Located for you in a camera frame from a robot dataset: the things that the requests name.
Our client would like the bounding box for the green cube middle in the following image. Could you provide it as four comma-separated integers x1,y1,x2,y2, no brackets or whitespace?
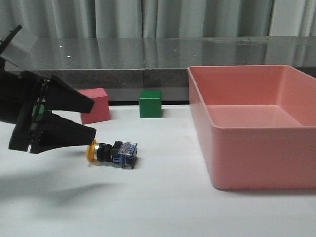
139,90,162,118

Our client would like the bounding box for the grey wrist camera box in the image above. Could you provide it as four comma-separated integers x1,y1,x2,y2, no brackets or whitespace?
0,25,38,70

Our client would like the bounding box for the grey stone ledge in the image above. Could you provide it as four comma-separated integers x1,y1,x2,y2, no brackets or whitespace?
5,36,316,104

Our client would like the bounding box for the grey curtain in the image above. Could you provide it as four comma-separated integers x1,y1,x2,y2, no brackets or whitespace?
0,0,316,38

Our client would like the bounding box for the pink cube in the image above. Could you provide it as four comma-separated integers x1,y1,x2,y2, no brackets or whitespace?
78,88,110,124

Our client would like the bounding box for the yellow push button switch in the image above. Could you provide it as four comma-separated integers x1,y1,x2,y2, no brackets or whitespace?
86,139,138,169

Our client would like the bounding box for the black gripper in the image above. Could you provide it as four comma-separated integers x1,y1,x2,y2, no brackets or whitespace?
0,70,96,154

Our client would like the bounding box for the pink plastic bin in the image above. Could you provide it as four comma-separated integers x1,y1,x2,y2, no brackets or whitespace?
188,65,316,189

